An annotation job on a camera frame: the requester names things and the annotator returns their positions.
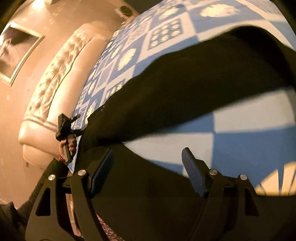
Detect black pants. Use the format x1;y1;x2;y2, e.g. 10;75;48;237
77;26;295;240

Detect person's left hand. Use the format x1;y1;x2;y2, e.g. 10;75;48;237
59;138;77;163

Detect cream tufted headboard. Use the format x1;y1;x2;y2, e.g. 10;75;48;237
18;21;113;169

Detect blue white patterned bedspread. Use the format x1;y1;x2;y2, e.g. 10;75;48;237
70;1;295;196

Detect small round bedside item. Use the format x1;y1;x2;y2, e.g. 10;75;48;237
115;6;133;19

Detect framed wall picture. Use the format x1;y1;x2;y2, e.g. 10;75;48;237
1;22;45;86

